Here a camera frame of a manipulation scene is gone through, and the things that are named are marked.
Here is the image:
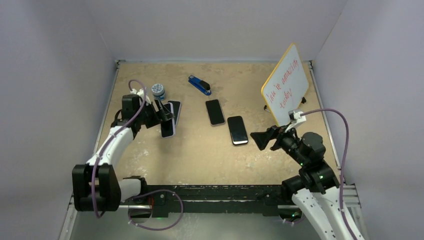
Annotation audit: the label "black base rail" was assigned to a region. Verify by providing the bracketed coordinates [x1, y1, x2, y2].
[115, 183, 314, 220]

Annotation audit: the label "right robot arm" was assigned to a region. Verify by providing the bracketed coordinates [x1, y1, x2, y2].
[250, 125, 364, 240]

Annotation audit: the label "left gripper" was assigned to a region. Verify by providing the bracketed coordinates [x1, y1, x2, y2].
[136, 98, 173, 129]

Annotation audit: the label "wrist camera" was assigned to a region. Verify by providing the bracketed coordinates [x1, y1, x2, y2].
[284, 109, 306, 133]
[130, 88, 152, 105]

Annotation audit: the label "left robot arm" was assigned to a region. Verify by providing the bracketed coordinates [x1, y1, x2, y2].
[71, 94, 175, 216]

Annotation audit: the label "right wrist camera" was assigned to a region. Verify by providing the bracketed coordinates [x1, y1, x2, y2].
[284, 109, 306, 133]

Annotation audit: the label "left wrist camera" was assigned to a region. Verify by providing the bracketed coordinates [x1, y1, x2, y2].
[130, 88, 152, 105]

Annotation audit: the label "phone in clear case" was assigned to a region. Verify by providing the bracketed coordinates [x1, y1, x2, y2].
[227, 116, 249, 146]

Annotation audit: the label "yellow framed whiteboard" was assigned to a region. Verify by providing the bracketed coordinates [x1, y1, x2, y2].
[260, 43, 309, 126]

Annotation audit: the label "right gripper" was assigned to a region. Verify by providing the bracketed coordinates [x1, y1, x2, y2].
[250, 121, 308, 166]

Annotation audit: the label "phone in pink case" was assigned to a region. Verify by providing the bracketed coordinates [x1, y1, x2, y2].
[205, 99, 226, 126]

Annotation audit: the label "blue stapler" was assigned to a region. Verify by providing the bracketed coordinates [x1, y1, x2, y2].
[188, 75, 212, 96]

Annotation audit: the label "blue white jar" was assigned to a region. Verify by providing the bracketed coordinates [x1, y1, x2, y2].
[151, 83, 167, 101]

